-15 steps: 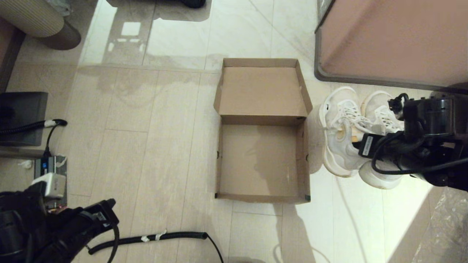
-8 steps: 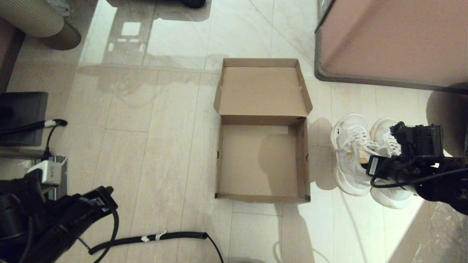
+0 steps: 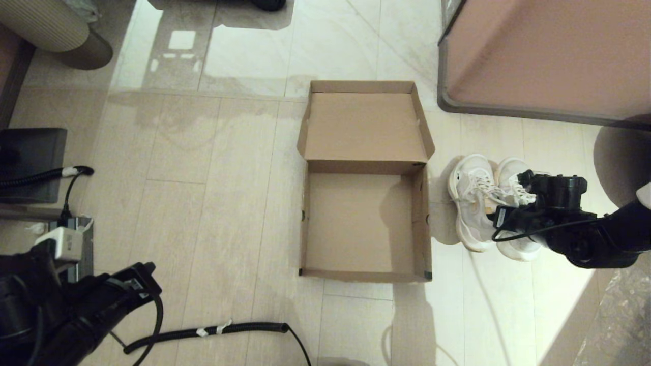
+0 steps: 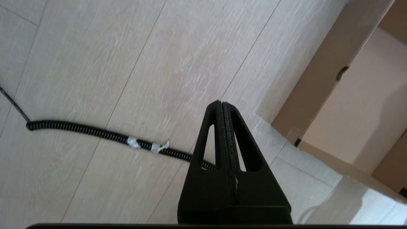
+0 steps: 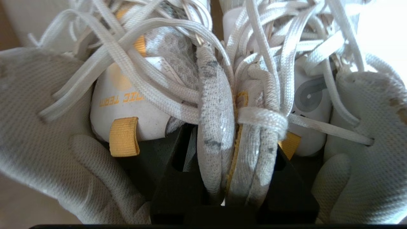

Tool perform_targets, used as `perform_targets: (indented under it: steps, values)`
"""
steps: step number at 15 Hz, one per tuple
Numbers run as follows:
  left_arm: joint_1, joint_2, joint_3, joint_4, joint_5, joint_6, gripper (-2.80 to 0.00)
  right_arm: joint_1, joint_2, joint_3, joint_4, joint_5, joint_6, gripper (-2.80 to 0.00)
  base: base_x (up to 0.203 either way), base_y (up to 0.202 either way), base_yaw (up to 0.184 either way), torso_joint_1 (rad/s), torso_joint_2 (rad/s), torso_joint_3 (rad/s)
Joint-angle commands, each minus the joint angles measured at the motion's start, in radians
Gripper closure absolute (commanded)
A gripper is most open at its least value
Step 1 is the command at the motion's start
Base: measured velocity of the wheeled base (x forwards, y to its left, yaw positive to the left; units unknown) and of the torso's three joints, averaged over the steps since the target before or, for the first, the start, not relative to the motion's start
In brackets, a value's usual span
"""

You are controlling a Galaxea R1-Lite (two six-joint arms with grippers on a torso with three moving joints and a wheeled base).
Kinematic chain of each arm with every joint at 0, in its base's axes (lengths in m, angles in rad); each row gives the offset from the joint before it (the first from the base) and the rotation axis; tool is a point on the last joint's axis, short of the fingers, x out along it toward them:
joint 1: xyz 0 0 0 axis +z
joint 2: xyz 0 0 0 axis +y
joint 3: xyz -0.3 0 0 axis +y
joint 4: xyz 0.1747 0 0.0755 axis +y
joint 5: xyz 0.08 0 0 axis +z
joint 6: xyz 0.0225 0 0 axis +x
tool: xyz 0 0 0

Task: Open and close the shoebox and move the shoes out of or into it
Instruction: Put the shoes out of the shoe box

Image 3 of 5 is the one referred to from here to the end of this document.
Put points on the black corrugated conduit, taped end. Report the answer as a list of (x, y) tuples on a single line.
[(35, 177)]

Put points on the grey crumpled cloth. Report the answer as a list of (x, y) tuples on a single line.
[(84, 10)]

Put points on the brown cardboard shoe box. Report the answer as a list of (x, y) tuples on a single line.
[(361, 223)]

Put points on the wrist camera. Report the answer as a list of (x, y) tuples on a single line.
[(557, 190), (61, 244)]

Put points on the pink cabinet with grey base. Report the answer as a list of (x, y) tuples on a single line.
[(549, 51)]

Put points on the white mesh sneaker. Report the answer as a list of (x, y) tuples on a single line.
[(513, 251), (473, 203)]

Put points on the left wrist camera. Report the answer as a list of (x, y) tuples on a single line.
[(61, 244)]

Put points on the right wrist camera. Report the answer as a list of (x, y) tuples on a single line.
[(557, 190)]

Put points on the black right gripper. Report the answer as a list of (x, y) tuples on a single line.
[(531, 223)]

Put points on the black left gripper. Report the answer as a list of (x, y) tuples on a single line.
[(122, 297)]

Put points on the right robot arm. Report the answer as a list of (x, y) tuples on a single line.
[(600, 244)]

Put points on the beige ribbed round stool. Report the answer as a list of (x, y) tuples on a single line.
[(40, 25)]

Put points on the dark grey floor mat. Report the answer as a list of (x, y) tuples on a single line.
[(30, 162)]

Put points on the black corrugated conduit, two tapes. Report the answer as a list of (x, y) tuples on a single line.
[(203, 333)]

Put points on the dark brown wooden furniture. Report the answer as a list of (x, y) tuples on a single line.
[(10, 76)]

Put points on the grey black power supply box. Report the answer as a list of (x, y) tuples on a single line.
[(89, 254)]

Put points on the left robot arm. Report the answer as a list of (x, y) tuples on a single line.
[(20, 315)]

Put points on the black rounded object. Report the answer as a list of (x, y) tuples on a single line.
[(269, 4)]

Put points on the white tape scrap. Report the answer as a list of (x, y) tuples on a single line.
[(36, 229)]

